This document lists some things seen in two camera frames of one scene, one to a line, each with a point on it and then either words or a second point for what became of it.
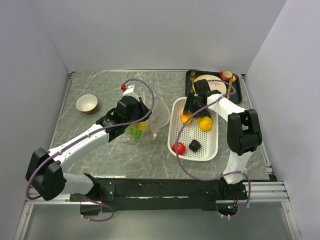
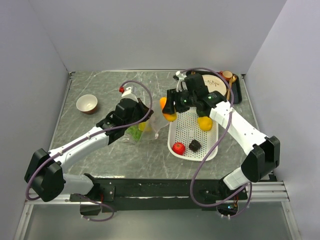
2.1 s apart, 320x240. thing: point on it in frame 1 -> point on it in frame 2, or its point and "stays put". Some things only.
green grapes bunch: [134, 130] stays put
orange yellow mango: [185, 116] -> [168, 117]
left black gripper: [145, 111] stays put
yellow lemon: [205, 123] stays put
